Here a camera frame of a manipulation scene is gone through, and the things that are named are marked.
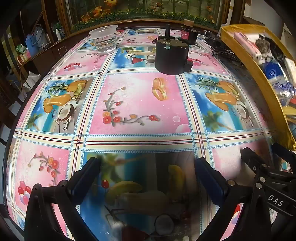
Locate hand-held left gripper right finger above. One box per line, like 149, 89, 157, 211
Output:
194, 157, 272, 241

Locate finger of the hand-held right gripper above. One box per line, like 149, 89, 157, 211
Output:
241, 147, 296, 183
272, 142, 296, 161

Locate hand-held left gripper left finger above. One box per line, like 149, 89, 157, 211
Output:
24, 157, 102, 241

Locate blue tissue pack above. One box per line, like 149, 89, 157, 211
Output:
262, 59, 292, 88

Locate yellow cardboard box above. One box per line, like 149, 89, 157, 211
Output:
220, 23, 296, 151

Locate pink tissue pack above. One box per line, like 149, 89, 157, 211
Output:
233, 32, 263, 63

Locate white tissue pack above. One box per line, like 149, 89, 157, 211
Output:
283, 57, 296, 79

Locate printed plastic tablecloth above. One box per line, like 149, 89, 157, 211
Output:
5, 28, 289, 241

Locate eyeglasses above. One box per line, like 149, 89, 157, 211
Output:
211, 45, 243, 66

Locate white plastic sack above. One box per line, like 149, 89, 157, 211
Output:
23, 72, 42, 91

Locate black cylindrical motor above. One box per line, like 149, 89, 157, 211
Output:
151, 23, 193, 76

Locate wooden shelf cabinet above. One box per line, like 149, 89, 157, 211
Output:
0, 0, 70, 77

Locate dark bottle with cork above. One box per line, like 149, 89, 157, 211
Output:
180, 20, 198, 45

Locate clear plastic bowl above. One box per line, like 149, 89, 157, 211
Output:
89, 25, 119, 55

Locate blue plastic jug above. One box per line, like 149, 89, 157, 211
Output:
25, 34, 38, 56

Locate framed flower painting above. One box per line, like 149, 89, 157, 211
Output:
55, 0, 232, 34

